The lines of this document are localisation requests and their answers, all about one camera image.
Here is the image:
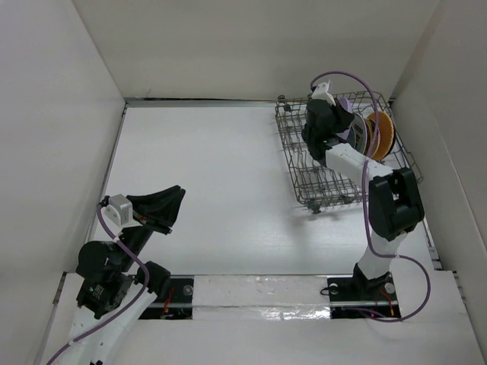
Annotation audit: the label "metal base rail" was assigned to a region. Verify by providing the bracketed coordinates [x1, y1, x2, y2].
[141, 275, 401, 321]

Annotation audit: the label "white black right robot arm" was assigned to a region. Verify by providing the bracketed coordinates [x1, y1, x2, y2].
[301, 99, 425, 299]

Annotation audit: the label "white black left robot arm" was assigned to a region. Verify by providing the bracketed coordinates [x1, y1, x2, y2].
[51, 186, 186, 364]

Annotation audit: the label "white plate red characters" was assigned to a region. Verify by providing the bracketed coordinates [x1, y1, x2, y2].
[351, 114, 368, 154]

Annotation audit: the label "grey wire dish rack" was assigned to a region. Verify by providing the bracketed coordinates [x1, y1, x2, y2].
[272, 89, 426, 216]

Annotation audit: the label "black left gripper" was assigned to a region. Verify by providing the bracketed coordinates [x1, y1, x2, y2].
[117, 183, 186, 269]

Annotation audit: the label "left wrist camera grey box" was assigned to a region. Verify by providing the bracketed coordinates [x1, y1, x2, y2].
[101, 194, 133, 228]

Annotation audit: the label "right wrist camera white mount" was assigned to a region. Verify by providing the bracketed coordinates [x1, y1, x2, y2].
[311, 80, 336, 106]

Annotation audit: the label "yellow brown patterned plate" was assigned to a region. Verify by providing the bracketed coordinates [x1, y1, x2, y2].
[365, 119, 380, 158]

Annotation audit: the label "woven bamboo plate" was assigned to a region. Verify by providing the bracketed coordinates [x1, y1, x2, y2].
[372, 111, 396, 160]

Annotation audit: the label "lilac purple plate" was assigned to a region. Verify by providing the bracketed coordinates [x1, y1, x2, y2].
[337, 97, 355, 141]

